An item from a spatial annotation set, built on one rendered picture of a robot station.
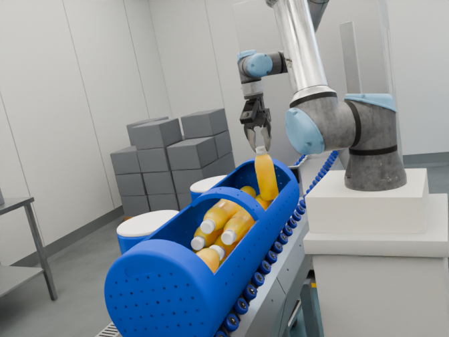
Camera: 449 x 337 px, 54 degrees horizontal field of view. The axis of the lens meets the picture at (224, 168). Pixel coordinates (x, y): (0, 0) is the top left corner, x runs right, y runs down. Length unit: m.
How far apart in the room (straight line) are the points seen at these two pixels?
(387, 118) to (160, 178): 3.97
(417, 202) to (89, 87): 5.04
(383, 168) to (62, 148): 4.53
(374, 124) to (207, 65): 5.66
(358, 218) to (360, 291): 0.18
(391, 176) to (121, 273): 0.67
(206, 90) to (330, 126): 5.72
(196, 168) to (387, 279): 3.66
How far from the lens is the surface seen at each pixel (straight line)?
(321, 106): 1.04
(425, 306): 1.14
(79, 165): 5.47
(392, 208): 1.07
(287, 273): 1.57
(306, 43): 1.10
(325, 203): 1.09
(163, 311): 1.04
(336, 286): 1.15
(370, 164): 1.11
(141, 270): 1.02
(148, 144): 4.86
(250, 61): 1.46
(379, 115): 1.09
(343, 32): 2.15
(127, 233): 1.79
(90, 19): 6.07
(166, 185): 4.88
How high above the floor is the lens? 1.58
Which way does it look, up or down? 12 degrees down
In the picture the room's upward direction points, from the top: 11 degrees counter-clockwise
